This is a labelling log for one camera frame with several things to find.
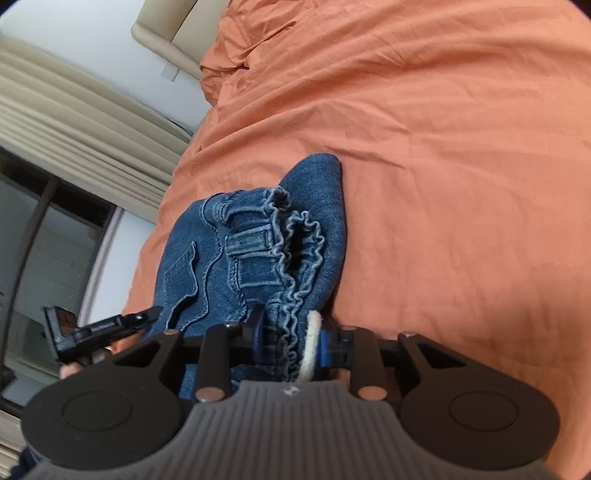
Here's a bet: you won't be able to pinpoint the beige padded headboard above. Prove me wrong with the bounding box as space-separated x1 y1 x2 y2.
130 0 232 83

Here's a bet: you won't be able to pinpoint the blue denim pants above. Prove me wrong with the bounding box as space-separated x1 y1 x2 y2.
150 154 348 400

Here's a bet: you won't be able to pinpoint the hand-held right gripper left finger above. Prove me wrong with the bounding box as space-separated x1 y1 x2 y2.
113 306 267 403

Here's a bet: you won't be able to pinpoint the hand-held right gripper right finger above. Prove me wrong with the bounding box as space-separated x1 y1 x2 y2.
320 326 468 401

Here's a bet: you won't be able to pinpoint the orange bed cover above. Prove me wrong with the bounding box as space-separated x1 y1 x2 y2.
108 0 591 455

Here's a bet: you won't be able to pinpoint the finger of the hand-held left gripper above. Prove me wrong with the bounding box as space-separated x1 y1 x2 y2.
74 305 164 337

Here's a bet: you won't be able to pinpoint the beige curtain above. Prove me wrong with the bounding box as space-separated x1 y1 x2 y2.
0 37 193 225

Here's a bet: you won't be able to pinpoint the dark window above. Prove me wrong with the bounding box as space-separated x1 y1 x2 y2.
0 148 117 408

